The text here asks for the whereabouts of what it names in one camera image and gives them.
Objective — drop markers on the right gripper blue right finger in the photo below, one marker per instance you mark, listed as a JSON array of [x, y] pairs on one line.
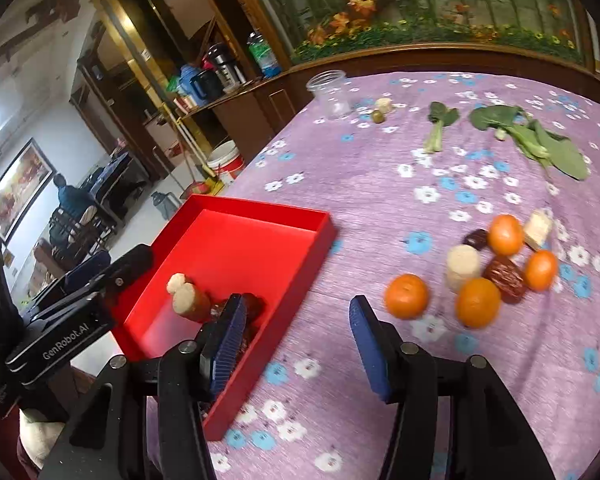
[[379, 349]]

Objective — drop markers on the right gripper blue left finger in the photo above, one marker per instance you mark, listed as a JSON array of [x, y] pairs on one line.
[[219, 351]]

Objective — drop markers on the orange mandarin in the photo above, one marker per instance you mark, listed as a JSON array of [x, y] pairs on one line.
[[477, 303], [505, 235], [406, 297], [540, 270]]

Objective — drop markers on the small dark date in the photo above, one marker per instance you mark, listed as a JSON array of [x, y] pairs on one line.
[[477, 239]]

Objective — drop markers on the wrinkled red date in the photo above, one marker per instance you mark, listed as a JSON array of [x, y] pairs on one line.
[[507, 277]]

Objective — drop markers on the orange mandarin back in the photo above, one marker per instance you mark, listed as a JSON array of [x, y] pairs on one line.
[[505, 235]]

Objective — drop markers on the pale corn chunk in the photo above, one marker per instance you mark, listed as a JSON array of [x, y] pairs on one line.
[[537, 229]]

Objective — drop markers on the red tray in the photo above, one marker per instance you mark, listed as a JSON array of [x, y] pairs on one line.
[[226, 246]]

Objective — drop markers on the seated person in blue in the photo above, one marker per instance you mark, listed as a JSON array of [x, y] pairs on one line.
[[74, 202]]

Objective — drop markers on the purple floral tablecloth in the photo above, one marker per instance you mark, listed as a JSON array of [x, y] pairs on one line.
[[399, 210]]

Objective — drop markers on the grey kettle on floor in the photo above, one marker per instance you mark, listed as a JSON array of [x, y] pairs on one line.
[[166, 203]]

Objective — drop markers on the broom with dustpan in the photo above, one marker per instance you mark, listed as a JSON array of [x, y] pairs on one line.
[[204, 179]]

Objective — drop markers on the white red plastic bucket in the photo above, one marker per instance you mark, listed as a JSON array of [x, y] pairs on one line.
[[226, 161]]

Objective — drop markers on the small green vegetable sprig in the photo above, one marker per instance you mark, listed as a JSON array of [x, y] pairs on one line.
[[440, 117]]

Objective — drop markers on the small pale food bits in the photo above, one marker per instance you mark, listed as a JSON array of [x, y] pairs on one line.
[[382, 109]]

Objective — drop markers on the clear plastic jar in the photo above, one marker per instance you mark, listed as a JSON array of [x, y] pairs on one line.
[[329, 90]]

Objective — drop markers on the large green leafy vegetable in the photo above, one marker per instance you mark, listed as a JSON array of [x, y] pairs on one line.
[[535, 142]]

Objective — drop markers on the blue jug on shelf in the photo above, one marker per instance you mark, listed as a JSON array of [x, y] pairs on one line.
[[189, 85]]

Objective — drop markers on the black thermos on shelf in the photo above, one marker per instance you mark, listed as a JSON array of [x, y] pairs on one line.
[[225, 67]]

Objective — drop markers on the green plastic bottle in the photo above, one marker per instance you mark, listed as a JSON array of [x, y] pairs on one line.
[[263, 54]]

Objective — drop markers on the framed wall painting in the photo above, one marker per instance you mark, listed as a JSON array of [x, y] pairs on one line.
[[21, 184]]

